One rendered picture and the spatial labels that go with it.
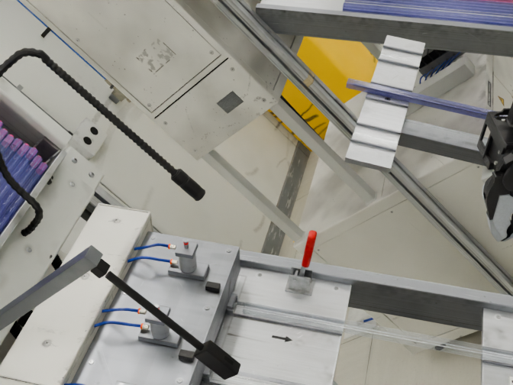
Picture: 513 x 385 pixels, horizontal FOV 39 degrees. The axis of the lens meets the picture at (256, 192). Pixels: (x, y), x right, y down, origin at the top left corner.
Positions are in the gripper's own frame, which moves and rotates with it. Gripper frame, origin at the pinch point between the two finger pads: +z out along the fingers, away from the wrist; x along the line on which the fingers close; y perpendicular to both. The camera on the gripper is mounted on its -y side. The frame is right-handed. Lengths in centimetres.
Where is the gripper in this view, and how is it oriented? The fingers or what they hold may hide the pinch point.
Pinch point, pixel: (505, 237)
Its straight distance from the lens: 93.9
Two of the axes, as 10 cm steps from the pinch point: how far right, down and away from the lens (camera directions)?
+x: -9.9, 0.4, -1.1
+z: -0.4, 7.2, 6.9
